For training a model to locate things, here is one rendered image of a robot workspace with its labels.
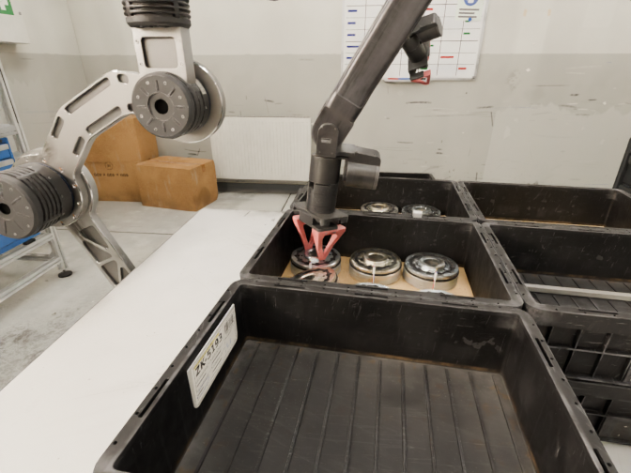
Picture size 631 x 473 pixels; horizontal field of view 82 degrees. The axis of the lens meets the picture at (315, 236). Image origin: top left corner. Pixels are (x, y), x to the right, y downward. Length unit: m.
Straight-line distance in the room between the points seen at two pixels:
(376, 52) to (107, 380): 0.72
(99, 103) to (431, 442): 1.04
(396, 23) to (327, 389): 0.52
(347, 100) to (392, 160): 3.17
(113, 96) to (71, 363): 0.64
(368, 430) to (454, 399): 0.12
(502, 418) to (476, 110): 3.46
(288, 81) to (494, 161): 2.12
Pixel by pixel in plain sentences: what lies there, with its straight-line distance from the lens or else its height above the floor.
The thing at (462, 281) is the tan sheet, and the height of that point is 0.83.
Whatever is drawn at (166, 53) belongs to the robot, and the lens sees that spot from 0.95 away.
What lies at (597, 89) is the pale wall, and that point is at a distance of 4.23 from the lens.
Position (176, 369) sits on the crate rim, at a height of 0.93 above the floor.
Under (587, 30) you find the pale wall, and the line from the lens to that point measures 4.13.
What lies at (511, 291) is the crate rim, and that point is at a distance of 0.58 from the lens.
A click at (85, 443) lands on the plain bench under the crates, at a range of 0.72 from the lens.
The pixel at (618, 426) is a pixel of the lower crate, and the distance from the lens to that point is 0.74.
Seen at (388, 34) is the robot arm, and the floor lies 1.26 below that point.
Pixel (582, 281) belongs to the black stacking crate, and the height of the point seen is 0.83.
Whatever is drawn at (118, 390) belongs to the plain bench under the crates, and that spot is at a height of 0.70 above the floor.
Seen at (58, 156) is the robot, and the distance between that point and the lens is 1.25.
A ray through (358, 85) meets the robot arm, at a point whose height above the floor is 1.19.
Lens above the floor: 1.21
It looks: 25 degrees down
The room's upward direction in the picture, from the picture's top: straight up
